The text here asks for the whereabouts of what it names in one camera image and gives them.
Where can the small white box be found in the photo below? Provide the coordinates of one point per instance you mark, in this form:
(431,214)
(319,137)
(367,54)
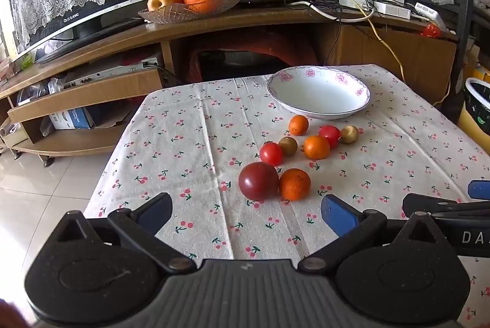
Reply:
(430,12)

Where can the blue and white carton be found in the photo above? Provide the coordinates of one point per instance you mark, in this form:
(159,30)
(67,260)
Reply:
(72,118)

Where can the cherry print tablecloth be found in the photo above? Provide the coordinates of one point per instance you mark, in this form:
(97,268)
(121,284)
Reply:
(191,144)

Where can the white power strip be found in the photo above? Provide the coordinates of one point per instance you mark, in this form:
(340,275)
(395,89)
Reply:
(390,8)

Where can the silver set-top box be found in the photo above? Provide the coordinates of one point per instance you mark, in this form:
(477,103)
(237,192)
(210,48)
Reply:
(111,72)

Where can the small red tomato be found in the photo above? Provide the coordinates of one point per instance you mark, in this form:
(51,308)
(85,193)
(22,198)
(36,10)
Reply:
(331,135)
(271,154)

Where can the white floral bowl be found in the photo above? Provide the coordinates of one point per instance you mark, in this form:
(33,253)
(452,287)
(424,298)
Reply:
(317,94)

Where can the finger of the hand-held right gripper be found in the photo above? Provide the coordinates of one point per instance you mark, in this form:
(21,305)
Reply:
(480,189)
(421,203)

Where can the small red ornament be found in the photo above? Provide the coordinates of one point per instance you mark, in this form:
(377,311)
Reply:
(431,31)

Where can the wooden television stand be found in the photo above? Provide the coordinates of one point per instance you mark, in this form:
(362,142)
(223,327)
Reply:
(115,37)

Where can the large orange mandarin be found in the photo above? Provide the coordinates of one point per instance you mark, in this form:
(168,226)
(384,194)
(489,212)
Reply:
(294,184)

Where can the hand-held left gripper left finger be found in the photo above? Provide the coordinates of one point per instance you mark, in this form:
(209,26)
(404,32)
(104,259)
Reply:
(157,210)

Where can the large dark red tomato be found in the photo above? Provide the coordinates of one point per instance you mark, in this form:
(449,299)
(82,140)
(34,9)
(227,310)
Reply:
(258,180)

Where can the small orange mandarin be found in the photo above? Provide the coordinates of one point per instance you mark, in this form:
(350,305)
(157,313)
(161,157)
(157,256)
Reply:
(317,147)
(298,124)

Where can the yellow trash bin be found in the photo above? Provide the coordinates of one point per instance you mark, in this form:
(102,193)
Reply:
(472,121)

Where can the glass fruit dish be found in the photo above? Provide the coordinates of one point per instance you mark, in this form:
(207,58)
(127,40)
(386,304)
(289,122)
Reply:
(168,14)

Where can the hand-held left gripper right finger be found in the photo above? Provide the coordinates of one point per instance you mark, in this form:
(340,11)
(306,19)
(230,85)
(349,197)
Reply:
(337,216)

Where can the small brown round fruit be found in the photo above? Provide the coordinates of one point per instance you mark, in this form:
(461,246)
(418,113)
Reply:
(288,145)
(349,134)

